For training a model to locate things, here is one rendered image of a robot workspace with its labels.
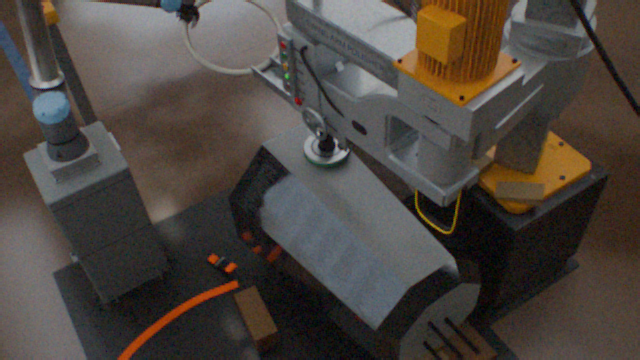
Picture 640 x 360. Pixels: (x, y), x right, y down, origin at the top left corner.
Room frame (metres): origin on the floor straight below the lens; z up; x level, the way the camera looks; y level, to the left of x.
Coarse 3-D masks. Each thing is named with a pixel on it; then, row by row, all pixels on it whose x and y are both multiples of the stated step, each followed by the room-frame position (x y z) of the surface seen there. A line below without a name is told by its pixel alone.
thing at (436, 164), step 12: (420, 144) 1.53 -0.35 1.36; (432, 144) 1.48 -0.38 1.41; (468, 144) 1.47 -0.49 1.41; (420, 156) 1.52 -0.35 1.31; (432, 156) 1.48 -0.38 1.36; (444, 156) 1.46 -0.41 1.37; (456, 156) 1.45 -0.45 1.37; (468, 156) 1.48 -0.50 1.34; (420, 168) 1.52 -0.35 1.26; (432, 168) 1.47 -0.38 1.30; (444, 168) 1.45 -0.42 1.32; (456, 168) 1.46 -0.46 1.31; (468, 168) 1.49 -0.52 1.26; (432, 180) 1.47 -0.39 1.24; (444, 180) 1.45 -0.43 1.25; (456, 180) 1.46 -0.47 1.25
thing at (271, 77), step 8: (272, 64) 2.43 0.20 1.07; (280, 64) 2.39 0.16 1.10; (256, 72) 2.35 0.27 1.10; (264, 72) 2.39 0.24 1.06; (272, 72) 2.38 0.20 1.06; (280, 72) 2.38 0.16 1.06; (264, 80) 2.30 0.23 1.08; (272, 80) 2.33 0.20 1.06; (280, 80) 2.32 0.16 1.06; (272, 88) 2.26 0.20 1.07; (280, 88) 2.21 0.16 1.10; (288, 96) 2.16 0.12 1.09; (328, 128) 1.95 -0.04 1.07; (336, 136) 1.92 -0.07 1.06; (352, 144) 1.85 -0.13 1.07
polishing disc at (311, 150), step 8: (312, 136) 2.14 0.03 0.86; (304, 144) 2.09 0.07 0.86; (312, 144) 2.08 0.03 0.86; (336, 144) 2.07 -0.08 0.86; (304, 152) 2.04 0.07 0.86; (312, 152) 2.03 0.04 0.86; (320, 152) 2.03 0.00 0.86; (336, 152) 2.02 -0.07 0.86; (344, 152) 2.02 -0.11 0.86; (312, 160) 1.99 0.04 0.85; (320, 160) 1.98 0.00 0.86; (328, 160) 1.97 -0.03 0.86; (336, 160) 1.97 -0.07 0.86
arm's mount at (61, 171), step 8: (80, 128) 2.25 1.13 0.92; (40, 144) 2.15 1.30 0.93; (88, 152) 2.08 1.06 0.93; (96, 152) 2.07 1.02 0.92; (48, 160) 2.04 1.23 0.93; (72, 160) 2.03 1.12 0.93; (80, 160) 2.03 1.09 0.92; (88, 160) 2.05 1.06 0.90; (96, 160) 2.08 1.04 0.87; (56, 168) 1.98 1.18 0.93; (64, 168) 1.99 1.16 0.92; (72, 168) 2.01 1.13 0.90; (80, 168) 2.03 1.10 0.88; (88, 168) 2.04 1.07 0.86; (56, 176) 1.98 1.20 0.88; (64, 176) 1.99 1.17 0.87; (72, 176) 2.00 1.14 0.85
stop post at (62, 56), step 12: (48, 12) 3.05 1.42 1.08; (48, 24) 3.03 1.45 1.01; (60, 36) 3.07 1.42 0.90; (60, 48) 3.06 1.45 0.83; (60, 60) 3.04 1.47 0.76; (72, 60) 3.07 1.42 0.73; (72, 72) 3.06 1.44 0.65; (72, 84) 3.05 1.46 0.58; (72, 96) 3.03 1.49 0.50; (84, 96) 3.06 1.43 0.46; (84, 108) 3.05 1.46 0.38; (84, 120) 3.04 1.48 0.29; (96, 120) 3.07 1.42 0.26
